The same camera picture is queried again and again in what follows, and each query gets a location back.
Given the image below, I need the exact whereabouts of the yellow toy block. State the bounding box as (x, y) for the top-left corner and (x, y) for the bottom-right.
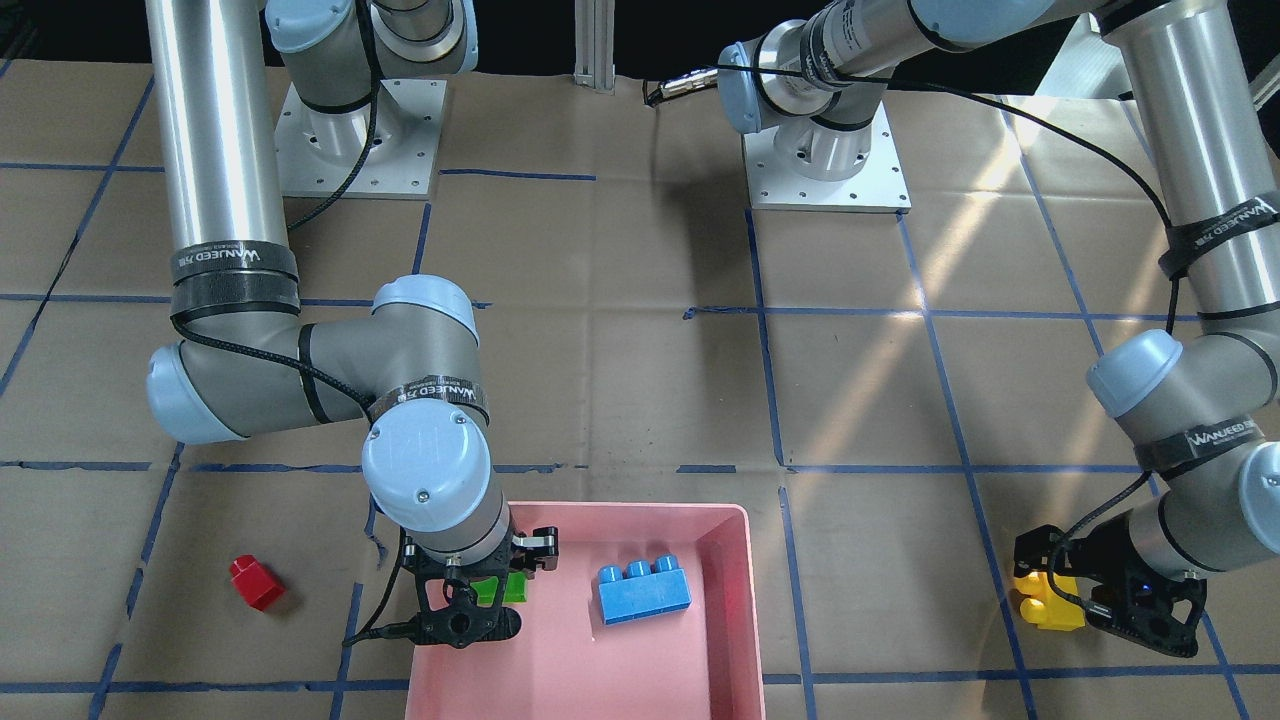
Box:
(1012, 571), (1085, 632)

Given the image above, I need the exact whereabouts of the red toy block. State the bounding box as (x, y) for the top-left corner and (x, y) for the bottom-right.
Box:
(229, 553), (285, 612)

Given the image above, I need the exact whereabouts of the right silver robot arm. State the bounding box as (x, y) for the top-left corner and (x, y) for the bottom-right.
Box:
(145, 1), (559, 648)

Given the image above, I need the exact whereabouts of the brown paper table cover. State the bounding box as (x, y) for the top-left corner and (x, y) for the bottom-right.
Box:
(1, 61), (1277, 719)

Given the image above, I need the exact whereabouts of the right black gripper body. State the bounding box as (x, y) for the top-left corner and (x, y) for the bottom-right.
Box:
(399, 527), (561, 648)

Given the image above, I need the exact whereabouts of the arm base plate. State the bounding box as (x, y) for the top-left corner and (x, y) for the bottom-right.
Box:
(274, 79), (448, 200)
(742, 105), (913, 213)

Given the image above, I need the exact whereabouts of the blue toy block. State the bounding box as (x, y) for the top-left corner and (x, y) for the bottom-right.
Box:
(596, 553), (692, 625)

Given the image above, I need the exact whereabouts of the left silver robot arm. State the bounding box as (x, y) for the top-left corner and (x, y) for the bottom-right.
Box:
(714, 1), (1277, 659)

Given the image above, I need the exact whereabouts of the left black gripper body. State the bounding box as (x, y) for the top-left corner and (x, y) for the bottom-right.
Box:
(1012, 520), (1207, 659)

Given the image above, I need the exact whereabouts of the green toy block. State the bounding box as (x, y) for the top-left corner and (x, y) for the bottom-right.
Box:
(470, 571), (529, 606)

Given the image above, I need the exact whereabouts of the aluminium frame post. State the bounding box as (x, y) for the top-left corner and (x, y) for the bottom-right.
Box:
(573, 0), (616, 94)

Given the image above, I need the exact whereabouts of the pink plastic box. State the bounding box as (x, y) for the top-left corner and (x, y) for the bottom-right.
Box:
(404, 501), (765, 719)

